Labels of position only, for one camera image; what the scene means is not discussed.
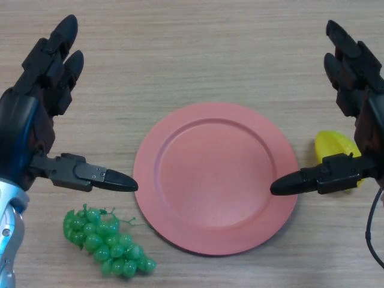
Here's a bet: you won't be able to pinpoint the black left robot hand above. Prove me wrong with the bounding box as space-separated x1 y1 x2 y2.
0 14 139 193

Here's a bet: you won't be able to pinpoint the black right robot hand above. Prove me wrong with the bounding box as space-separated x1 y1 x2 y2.
269 19 384 197

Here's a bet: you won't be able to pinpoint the yellow starfruit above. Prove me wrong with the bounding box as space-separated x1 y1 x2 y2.
314 130 366 193

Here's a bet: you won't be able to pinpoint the pink round plate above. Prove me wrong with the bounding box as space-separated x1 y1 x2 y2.
133 102 299 257

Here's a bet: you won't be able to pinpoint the green grape bunch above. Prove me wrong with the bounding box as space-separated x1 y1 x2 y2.
62 203 157 278

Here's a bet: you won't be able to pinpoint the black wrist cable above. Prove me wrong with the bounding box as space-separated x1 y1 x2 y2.
364 185 384 270

